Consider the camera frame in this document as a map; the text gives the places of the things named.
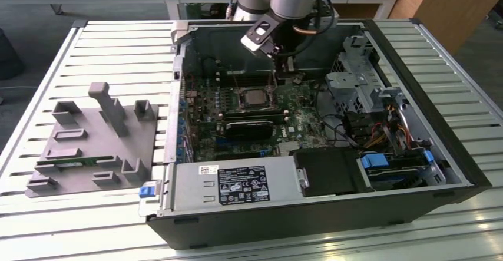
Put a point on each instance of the wooden cabinet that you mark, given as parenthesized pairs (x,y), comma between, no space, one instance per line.
(451,7)

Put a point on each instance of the black graphics card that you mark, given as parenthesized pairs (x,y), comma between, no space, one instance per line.
(247,130)

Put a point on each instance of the green motherboard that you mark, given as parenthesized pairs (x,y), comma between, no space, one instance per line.
(306,122)

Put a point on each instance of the black plastic shroud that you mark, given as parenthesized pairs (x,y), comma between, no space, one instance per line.
(330,172)

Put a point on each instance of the thin locking lever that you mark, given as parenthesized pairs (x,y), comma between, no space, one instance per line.
(237,81)

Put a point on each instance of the blue plastic clip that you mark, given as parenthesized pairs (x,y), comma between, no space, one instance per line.
(429,157)

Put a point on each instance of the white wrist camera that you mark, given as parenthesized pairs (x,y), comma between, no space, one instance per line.
(258,38)

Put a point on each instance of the silver CPU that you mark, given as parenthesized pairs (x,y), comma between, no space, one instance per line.
(255,97)

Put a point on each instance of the green RAM stick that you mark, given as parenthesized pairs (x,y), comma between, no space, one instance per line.
(90,160)

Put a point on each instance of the small silver heat sink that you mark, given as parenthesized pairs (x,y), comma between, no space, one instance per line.
(289,148)

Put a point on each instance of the grey parts rack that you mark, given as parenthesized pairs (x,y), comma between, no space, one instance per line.
(94,143)

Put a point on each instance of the metal drive cage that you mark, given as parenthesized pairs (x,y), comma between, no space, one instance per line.
(350,81)

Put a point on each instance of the CPU socket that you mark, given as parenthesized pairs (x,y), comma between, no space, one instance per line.
(238,99)

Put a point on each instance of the black PC case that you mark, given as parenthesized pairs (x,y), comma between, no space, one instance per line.
(275,231)

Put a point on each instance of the blue disk carrier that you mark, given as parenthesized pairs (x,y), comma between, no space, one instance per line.
(373,161)

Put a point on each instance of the silver power supply unit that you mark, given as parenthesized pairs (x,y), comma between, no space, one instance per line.
(188,187)

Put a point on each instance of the blue case latch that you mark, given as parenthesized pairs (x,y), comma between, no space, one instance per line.
(146,191)

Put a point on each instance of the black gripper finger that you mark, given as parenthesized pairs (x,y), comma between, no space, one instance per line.
(283,68)

